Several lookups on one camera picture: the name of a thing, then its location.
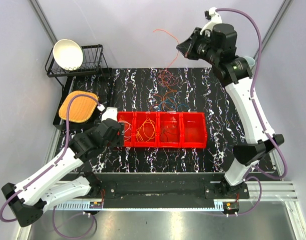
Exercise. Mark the aluminium frame rail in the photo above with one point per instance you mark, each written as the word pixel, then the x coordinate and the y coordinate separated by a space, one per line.
pixel 271 191

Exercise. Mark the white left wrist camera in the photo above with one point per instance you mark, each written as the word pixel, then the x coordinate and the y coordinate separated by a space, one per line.
pixel 108 113

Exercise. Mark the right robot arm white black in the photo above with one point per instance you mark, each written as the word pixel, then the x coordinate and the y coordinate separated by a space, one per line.
pixel 217 46

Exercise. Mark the orange woven pad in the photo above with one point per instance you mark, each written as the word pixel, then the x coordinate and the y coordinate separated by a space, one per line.
pixel 81 108

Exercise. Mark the black wire dish rack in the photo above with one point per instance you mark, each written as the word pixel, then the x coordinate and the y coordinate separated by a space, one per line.
pixel 94 63

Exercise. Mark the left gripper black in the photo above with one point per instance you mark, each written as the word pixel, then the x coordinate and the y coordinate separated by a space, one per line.
pixel 118 140

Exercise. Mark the black tray under pad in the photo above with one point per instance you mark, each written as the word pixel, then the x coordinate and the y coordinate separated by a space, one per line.
pixel 92 83

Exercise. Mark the black marbled mat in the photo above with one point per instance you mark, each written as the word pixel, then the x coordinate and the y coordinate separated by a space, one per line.
pixel 196 89

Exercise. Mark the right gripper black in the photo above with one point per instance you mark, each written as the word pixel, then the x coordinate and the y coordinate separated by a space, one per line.
pixel 186 48

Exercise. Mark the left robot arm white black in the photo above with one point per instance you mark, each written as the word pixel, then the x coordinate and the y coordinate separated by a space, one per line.
pixel 37 194

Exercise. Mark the pale blue mug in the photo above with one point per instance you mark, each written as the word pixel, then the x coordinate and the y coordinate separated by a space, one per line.
pixel 251 61

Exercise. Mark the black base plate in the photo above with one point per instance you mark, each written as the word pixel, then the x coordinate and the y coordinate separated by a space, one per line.
pixel 162 191

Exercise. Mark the white bowl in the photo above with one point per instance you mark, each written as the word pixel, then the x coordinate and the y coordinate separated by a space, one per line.
pixel 68 54

